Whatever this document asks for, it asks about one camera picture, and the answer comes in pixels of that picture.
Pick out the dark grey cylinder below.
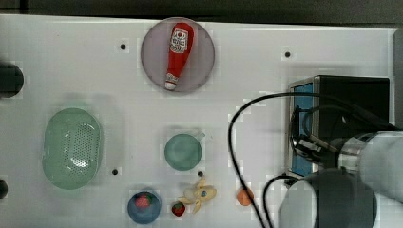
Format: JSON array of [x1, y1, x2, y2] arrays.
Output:
[[0, 180, 8, 199]]

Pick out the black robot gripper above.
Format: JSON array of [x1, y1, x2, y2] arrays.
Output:
[[290, 135, 339, 170]]

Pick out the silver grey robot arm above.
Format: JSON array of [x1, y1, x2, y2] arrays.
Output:
[[279, 131, 402, 228]]

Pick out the peeled banana toy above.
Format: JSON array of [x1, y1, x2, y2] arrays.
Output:
[[178, 177, 217, 214]]

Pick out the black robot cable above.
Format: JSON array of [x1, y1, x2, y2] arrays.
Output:
[[227, 91, 398, 228]]

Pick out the grey round plate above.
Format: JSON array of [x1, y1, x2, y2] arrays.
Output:
[[141, 17, 215, 93]]

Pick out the green metal cup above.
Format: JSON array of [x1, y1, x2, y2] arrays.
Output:
[[164, 133, 205, 171]]

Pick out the blue small bowl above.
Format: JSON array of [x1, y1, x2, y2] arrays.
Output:
[[127, 189, 162, 224]]

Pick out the green oval colander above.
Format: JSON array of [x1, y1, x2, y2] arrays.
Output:
[[42, 107, 102, 190]]

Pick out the orange fruit toy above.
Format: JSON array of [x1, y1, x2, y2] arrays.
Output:
[[236, 188, 254, 206]]

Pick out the black silver toaster oven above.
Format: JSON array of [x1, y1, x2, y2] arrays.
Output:
[[286, 75, 391, 177]]

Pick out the black round pot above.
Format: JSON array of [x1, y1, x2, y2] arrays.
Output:
[[0, 62, 24, 98]]

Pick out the pink strawberry toy in bowl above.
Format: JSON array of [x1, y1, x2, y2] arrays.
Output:
[[134, 193, 151, 209]]

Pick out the red plush ketchup bottle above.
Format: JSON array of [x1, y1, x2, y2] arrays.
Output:
[[164, 22, 195, 90]]

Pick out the red strawberry toy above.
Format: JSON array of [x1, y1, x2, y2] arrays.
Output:
[[171, 202, 186, 217]]

